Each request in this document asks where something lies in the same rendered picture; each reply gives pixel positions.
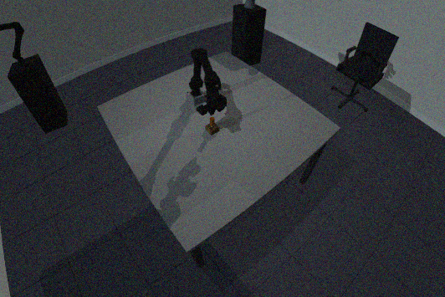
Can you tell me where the brown square block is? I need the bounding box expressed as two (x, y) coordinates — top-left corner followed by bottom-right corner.
(205, 123), (219, 135)

